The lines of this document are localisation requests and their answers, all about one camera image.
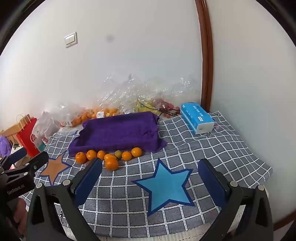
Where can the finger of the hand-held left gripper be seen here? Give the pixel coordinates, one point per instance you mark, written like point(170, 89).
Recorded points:
point(19, 153)
point(39, 160)

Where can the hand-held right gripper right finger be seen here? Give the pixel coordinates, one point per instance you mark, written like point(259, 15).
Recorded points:
point(212, 183)

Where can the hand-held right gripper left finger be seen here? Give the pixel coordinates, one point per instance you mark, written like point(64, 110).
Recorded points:
point(87, 183)

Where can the oval orange citrus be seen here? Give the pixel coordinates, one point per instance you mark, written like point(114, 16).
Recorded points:
point(112, 165)

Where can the greenish yellow mandarin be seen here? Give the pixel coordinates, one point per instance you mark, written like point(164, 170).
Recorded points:
point(118, 153)

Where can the purple towel covered tray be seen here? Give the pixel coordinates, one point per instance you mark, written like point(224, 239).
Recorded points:
point(120, 134)

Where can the purple fluffy cloth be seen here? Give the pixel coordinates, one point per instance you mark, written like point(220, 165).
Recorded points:
point(4, 146)

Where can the red paper bag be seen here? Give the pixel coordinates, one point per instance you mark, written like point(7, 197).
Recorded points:
point(29, 139)

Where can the brown paper bag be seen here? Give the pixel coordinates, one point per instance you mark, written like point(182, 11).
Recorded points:
point(11, 132)

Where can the white plastic bag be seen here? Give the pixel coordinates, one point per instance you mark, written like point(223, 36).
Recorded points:
point(46, 127)

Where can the grey checked star tablecloth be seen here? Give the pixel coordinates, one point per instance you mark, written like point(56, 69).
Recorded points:
point(138, 185)

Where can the clear bag of small mandarins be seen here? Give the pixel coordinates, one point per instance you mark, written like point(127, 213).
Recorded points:
point(81, 118)

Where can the blue tissue pack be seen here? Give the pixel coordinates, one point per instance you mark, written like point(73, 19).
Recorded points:
point(196, 115)

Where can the clear bag of large mandarins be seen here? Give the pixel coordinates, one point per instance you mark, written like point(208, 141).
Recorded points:
point(106, 112)

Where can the clear bag of yellow fruit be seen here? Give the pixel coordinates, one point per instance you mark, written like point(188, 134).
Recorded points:
point(143, 105)

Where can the white light switch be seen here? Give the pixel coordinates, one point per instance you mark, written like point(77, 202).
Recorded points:
point(71, 39)

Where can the brown wooden door frame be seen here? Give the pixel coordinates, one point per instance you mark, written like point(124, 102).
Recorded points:
point(207, 46)

